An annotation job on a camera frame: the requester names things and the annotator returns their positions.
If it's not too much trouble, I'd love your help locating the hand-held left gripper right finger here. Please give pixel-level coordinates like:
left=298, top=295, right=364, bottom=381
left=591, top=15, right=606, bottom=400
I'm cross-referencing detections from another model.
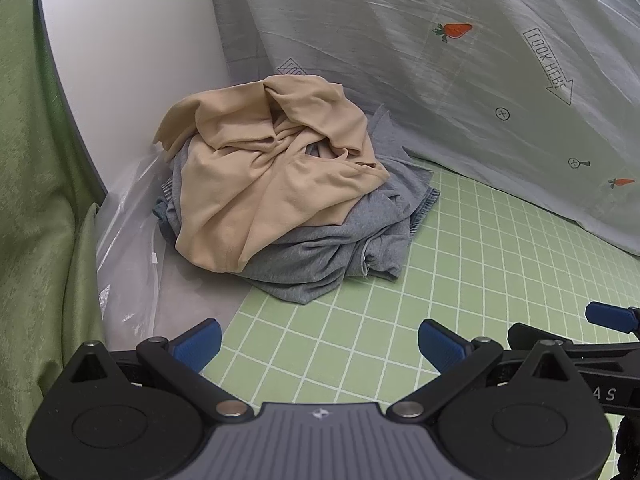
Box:
left=387, top=318, right=578, bottom=423

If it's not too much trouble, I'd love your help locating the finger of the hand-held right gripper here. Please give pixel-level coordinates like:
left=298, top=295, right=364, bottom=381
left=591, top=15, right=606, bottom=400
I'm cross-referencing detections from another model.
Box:
left=506, top=323, right=640, bottom=362
left=584, top=301, right=640, bottom=335

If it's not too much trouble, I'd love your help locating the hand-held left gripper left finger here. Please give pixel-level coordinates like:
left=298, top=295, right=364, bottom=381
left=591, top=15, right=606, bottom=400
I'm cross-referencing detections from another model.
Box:
left=62, top=318, right=256, bottom=423

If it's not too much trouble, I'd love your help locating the beige long-sleeve shirt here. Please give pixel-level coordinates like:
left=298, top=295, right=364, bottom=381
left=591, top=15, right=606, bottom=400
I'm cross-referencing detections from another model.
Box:
left=152, top=74, right=391, bottom=273

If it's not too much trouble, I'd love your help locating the green grid mat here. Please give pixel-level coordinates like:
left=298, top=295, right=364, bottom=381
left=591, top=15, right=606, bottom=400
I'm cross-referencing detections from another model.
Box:
left=200, top=155, right=640, bottom=406

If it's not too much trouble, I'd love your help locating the clear plastic bag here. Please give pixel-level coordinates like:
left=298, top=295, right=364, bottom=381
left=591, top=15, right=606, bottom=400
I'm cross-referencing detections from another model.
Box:
left=95, top=152, right=173, bottom=346

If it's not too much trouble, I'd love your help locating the blue-grey ribbed garment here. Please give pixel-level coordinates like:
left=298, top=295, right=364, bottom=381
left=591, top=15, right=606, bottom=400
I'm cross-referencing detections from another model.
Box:
left=407, top=185, right=442, bottom=238

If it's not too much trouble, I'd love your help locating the grey sweatshirt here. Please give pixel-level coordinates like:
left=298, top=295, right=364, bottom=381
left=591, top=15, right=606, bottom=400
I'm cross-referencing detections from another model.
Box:
left=152, top=105, right=442, bottom=306

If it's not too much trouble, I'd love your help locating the green curtain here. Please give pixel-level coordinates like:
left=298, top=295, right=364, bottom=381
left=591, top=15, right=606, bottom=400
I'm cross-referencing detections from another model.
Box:
left=0, top=0, right=108, bottom=480

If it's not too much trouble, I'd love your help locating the grey carrot-print sheet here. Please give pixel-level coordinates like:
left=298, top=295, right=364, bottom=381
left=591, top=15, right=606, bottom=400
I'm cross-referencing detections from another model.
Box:
left=204, top=0, right=640, bottom=256

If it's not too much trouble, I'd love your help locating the white panel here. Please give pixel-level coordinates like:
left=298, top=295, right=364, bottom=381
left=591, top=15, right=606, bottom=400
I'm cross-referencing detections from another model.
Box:
left=32, top=0, right=261, bottom=198

